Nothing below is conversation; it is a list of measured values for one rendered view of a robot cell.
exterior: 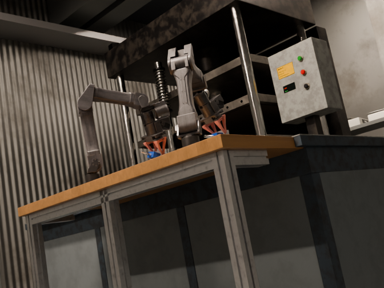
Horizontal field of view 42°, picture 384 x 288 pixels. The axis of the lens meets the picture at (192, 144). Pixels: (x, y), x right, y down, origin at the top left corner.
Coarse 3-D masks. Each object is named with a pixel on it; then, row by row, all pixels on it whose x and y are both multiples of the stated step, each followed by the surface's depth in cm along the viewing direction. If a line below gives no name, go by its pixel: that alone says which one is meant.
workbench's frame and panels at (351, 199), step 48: (336, 144) 179; (192, 192) 207; (288, 192) 174; (336, 192) 175; (48, 240) 291; (96, 240) 256; (144, 240) 229; (192, 240) 207; (288, 240) 173; (336, 240) 167
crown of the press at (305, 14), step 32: (192, 0) 311; (224, 0) 292; (256, 0) 300; (288, 0) 327; (160, 32) 333; (192, 32) 319; (224, 32) 329; (256, 32) 339; (288, 32) 349; (128, 64) 357; (224, 64) 352; (224, 96) 351
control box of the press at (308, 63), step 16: (288, 48) 280; (304, 48) 272; (320, 48) 273; (272, 64) 288; (288, 64) 280; (304, 64) 272; (320, 64) 269; (288, 80) 280; (304, 80) 272; (320, 80) 265; (288, 96) 280; (304, 96) 272; (320, 96) 265; (336, 96) 272; (288, 112) 280; (304, 112) 272; (320, 112) 270; (320, 128) 275
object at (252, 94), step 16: (240, 16) 291; (240, 32) 289; (304, 32) 339; (240, 48) 288; (256, 96) 282; (128, 112) 367; (256, 112) 280; (128, 128) 364; (256, 128) 279; (128, 144) 362
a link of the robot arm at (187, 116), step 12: (180, 60) 186; (180, 72) 185; (192, 72) 189; (180, 84) 182; (180, 96) 181; (192, 96) 182; (180, 108) 179; (192, 108) 177; (180, 120) 176; (192, 120) 175; (180, 132) 176; (192, 132) 176
